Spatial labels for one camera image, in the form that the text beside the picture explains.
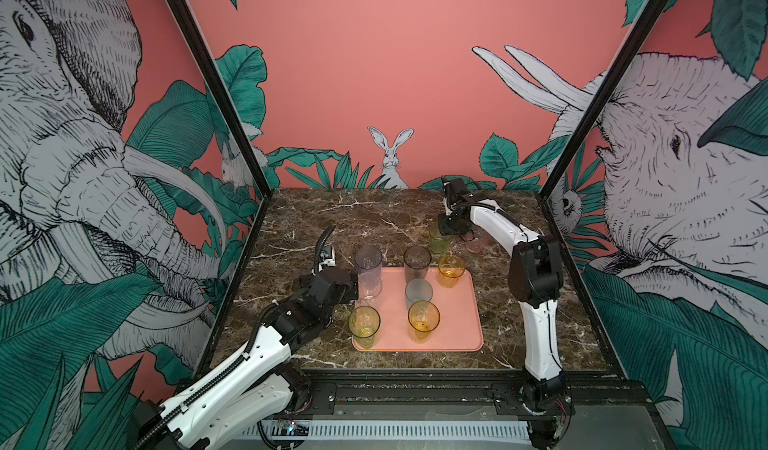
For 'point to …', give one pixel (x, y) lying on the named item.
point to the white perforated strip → (393, 430)
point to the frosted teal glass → (418, 289)
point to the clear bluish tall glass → (369, 258)
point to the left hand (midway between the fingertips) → (337, 270)
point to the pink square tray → (460, 327)
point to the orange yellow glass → (450, 269)
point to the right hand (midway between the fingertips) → (442, 224)
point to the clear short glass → (369, 285)
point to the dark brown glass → (416, 259)
